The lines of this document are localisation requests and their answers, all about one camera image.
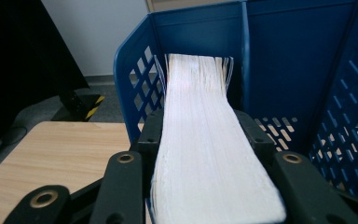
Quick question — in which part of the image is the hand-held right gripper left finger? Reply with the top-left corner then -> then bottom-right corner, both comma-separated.
135,107 -> 167,189

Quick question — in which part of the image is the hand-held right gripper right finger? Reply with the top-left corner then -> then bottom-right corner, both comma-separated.
233,108 -> 276,175

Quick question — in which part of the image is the blue book with white label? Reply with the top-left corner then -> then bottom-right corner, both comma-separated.
144,53 -> 288,224

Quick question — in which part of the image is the blue plastic file rack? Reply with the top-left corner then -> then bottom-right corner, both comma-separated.
113,0 -> 358,200

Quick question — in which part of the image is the black striped stand base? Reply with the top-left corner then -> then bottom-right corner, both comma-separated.
50,90 -> 106,123

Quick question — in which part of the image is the white panel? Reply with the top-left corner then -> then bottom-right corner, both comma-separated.
40,0 -> 152,77

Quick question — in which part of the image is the beige desk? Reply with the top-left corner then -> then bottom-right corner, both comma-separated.
145,0 -> 241,13

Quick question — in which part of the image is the black curtain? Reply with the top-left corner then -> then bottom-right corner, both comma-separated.
0,0 -> 90,162

